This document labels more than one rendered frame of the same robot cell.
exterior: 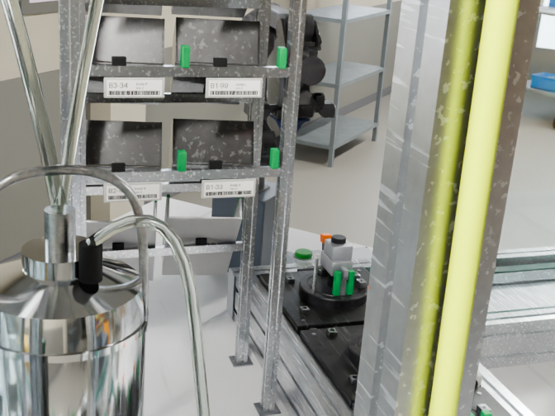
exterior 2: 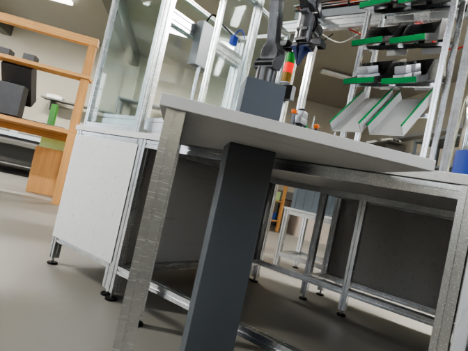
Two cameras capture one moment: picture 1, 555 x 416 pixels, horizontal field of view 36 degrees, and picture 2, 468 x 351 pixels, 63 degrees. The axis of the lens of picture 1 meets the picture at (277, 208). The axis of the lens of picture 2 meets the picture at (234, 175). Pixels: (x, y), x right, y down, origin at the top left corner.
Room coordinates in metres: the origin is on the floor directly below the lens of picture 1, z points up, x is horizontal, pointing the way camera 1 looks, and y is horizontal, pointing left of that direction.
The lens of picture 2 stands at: (2.71, 1.17, 0.68)
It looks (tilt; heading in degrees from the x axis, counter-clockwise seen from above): 2 degrees up; 237
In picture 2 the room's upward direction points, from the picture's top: 12 degrees clockwise
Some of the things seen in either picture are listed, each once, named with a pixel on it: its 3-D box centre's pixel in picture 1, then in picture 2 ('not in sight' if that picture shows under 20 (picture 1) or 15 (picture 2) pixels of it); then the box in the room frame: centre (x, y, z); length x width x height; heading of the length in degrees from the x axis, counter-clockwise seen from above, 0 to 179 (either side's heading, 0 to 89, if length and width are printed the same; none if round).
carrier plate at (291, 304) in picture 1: (332, 298); not in sight; (1.58, -0.13, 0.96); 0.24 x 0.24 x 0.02; 20
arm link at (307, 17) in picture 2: not in sight; (307, 19); (1.75, -0.01, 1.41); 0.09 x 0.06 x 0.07; 21
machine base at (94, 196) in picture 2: not in sight; (175, 212); (1.51, -1.28, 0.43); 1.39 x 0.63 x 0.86; 20
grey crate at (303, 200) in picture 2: not in sight; (329, 204); (-0.14, -1.40, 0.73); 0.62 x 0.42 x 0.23; 110
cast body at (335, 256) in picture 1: (339, 255); (301, 117); (1.57, -0.13, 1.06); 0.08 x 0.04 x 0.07; 20
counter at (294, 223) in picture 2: not in sight; (305, 219); (-3.41, -4.93, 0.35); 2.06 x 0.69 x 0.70; 65
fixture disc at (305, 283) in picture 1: (333, 289); not in sight; (1.58, -0.13, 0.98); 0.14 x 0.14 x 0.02
